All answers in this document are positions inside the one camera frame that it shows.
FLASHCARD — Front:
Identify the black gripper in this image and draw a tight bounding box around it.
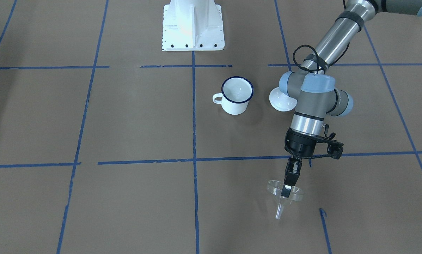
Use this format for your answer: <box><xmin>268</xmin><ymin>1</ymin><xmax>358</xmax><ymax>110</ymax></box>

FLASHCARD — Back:
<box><xmin>281</xmin><ymin>128</ymin><xmax>317</xmax><ymax>198</ymax></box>

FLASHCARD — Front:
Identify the clear plastic funnel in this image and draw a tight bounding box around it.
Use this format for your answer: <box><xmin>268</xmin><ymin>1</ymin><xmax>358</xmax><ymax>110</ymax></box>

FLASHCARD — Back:
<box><xmin>266</xmin><ymin>180</ymin><xmax>304</xmax><ymax>220</ymax></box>

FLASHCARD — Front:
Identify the white cup lid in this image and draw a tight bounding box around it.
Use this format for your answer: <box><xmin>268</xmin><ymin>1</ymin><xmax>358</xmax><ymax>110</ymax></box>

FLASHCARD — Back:
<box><xmin>269</xmin><ymin>87</ymin><xmax>297</xmax><ymax>111</ymax></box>

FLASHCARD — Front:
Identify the white enamel cup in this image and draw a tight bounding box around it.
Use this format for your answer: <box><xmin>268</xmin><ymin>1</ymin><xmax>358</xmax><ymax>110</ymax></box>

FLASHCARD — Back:
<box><xmin>212</xmin><ymin>77</ymin><xmax>254</xmax><ymax>115</ymax></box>

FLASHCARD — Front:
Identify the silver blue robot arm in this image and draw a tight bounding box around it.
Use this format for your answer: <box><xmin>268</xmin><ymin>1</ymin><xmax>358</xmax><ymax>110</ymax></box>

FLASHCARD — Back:
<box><xmin>278</xmin><ymin>0</ymin><xmax>422</xmax><ymax>198</ymax></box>

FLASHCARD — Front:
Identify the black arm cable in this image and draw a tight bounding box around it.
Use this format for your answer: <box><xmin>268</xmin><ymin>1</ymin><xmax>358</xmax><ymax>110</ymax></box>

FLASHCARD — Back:
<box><xmin>292</xmin><ymin>42</ymin><xmax>351</xmax><ymax>71</ymax></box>

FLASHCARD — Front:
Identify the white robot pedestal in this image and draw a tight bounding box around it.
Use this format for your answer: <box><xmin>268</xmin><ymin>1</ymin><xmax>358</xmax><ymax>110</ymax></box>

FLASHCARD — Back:
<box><xmin>161</xmin><ymin>0</ymin><xmax>225</xmax><ymax>52</ymax></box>

